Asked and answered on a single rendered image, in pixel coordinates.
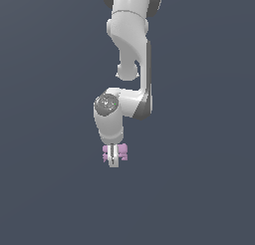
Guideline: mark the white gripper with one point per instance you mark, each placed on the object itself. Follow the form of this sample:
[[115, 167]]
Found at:
[[110, 126]]

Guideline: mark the small pink object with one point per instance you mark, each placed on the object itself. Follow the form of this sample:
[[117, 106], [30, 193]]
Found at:
[[123, 151]]

